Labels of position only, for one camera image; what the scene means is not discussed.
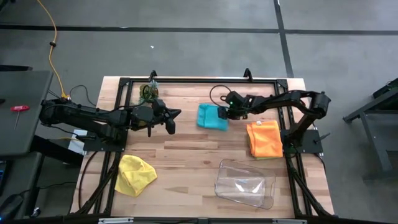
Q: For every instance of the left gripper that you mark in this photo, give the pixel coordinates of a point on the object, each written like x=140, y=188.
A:
x=160, y=119

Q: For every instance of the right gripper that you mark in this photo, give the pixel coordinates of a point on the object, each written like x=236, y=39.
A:
x=237, y=104

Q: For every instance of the teal microfiber towel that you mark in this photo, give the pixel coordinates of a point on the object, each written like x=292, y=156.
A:
x=210, y=119

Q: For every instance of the orange microfiber towel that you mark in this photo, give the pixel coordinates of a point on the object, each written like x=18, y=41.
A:
x=264, y=140

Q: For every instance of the lime green microfiber towel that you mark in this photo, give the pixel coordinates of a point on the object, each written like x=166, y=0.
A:
x=269, y=158

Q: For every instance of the yellow microfiber towel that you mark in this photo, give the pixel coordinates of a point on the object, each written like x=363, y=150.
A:
x=133, y=177

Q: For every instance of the clear plastic bin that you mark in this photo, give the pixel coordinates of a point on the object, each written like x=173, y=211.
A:
x=245, y=186

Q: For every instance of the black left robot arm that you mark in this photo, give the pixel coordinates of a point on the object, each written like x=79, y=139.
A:
x=81, y=115

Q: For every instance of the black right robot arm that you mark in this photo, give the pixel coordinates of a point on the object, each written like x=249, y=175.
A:
x=280, y=98

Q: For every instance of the small green potted plant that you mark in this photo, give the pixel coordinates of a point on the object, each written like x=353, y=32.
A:
x=149, y=91

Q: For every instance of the white paper sheet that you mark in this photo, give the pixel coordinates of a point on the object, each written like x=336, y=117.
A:
x=76, y=146

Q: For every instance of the grey side table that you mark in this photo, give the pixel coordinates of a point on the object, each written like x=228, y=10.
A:
x=28, y=93

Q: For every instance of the grey metal stand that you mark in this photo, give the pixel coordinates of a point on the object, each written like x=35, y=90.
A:
x=378, y=149

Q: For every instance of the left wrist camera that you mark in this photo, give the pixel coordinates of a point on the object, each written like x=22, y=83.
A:
x=158, y=106

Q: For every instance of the black aluminium table frame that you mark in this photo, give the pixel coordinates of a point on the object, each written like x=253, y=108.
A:
x=202, y=80

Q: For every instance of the black frame bracket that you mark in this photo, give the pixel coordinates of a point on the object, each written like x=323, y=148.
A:
x=152, y=76
x=247, y=75

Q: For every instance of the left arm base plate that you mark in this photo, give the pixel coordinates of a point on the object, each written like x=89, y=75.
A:
x=102, y=146

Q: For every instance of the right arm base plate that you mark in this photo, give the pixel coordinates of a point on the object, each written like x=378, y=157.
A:
x=314, y=146

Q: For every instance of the silver metal bracket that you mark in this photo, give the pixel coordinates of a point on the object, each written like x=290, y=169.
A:
x=289, y=221
x=115, y=221

